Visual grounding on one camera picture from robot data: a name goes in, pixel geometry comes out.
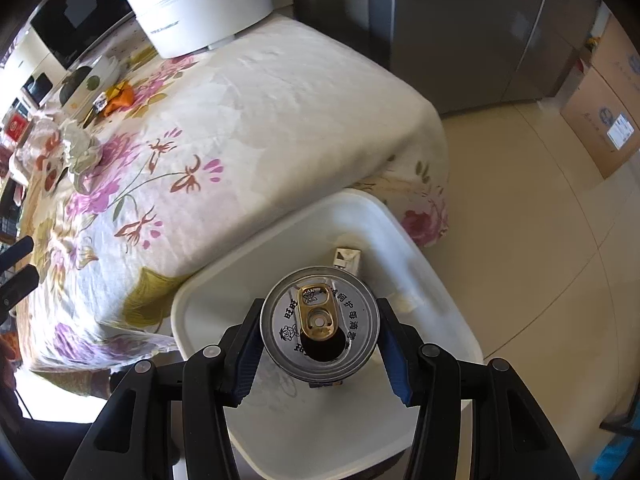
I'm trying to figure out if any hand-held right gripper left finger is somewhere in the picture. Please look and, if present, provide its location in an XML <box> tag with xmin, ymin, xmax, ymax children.
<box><xmin>70</xmin><ymin>297</ymin><xmax>266</xmax><ymax>480</ymax></box>

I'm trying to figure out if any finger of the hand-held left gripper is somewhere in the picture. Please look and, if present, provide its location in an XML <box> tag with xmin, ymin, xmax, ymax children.
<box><xmin>0</xmin><ymin>265</ymin><xmax>40</xmax><ymax>312</ymax></box>
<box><xmin>0</xmin><ymin>236</ymin><xmax>35</xmax><ymax>274</ymax></box>

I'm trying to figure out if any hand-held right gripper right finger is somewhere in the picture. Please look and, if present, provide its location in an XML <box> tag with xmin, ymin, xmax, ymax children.
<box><xmin>375</xmin><ymin>297</ymin><xmax>581</xmax><ymax>480</ymax></box>

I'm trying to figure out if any silver drink can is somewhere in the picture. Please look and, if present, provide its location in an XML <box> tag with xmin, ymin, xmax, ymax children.
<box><xmin>260</xmin><ymin>266</ymin><xmax>382</xmax><ymax>391</ymax></box>

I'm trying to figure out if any small white carton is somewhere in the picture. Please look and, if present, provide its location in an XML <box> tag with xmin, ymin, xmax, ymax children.
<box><xmin>331</xmin><ymin>246</ymin><xmax>363</xmax><ymax>276</ymax></box>

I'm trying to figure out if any white plastic bin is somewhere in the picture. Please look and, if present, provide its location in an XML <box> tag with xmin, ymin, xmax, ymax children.
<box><xmin>171</xmin><ymin>189</ymin><xmax>485</xmax><ymax>480</ymax></box>

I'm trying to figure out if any crumpled white tissue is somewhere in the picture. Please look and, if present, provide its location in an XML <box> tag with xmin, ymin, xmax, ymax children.
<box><xmin>60</xmin><ymin>122</ymin><xmax>103</xmax><ymax>173</ymax></box>

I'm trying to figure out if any red box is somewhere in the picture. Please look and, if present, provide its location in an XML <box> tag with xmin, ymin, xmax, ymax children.
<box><xmin>5</xmin><ymin>114</ymin><xmax>31</xmax><ymax>143</ymax></box>

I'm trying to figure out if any orange wrapper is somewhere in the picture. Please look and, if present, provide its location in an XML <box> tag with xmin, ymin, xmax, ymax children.
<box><xmin>102</xmin><ymin>81</ymin><xmax>136</xmax><ymax>111</ymax></box>

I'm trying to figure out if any floral tablecloth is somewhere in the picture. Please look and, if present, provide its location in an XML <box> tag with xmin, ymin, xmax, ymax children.
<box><xmin>15</xmin><ymin>12</ymin><xmax>451</xmax><ymax>401</ymax></box>

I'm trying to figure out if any blue plastic item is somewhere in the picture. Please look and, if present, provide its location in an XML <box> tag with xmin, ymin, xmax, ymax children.
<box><xmin>597</xmin><ymin>435</ymin><xmax>640</xmax><ymax>480</ymax></box>

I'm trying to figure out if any black screen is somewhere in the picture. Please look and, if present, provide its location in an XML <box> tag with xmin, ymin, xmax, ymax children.
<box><xmin>30</xmin><ymin>0</ymin><xmax>166</xmax><ymax>68</ymax></box>

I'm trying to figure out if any white electric pot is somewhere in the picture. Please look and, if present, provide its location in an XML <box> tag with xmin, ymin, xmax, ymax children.
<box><xmin>120</xmin><ymin>0</ymin><xmax>408</xmax><ymax>59</ymax></box>

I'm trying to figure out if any cardboard box with label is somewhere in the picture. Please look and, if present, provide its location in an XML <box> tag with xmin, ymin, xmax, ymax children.
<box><xmin>560</xmin><ymin>67</ymin><xmax>640</xmax><ymax>178</ymax></box>

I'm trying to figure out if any grey refrigerator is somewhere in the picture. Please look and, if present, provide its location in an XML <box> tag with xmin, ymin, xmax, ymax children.
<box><xmin>292</xmin><ymin>0</ymin><xmax>603</xmax><ymax>118</ymax></box>

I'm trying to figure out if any large cardboard box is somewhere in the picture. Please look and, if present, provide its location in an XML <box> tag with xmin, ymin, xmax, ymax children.
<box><xmin>582</xmin><ymin>12</ymin><xmax>640</xmax><ymax>106</ymax></box>

